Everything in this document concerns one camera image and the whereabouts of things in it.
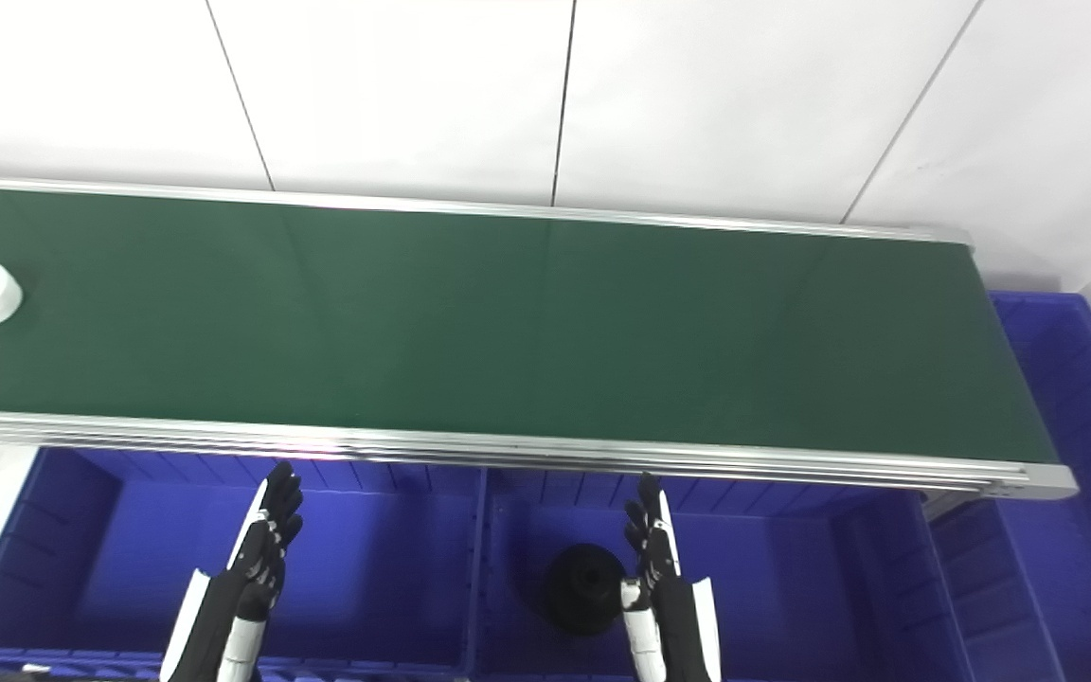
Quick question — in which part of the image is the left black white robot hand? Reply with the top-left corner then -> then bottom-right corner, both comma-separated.
160,462 -> 305,682

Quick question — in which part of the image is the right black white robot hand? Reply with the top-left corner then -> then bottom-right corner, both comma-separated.
621,472 -> 722,682

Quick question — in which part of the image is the black round part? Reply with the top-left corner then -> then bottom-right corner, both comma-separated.
543,544 -> 630,636

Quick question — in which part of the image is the blue plastic bin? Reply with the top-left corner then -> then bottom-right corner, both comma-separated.
470,468 -> 975,682
924,292 -> 1091,682
0,445 -> 486,682

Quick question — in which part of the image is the green conveyor belt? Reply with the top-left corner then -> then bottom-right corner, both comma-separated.
0,173 -> 1079,501

